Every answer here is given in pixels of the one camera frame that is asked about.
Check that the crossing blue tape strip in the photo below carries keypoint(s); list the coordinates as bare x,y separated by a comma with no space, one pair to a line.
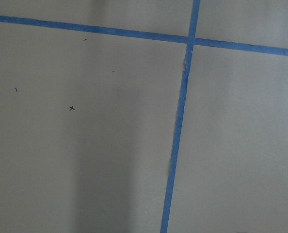
179,117

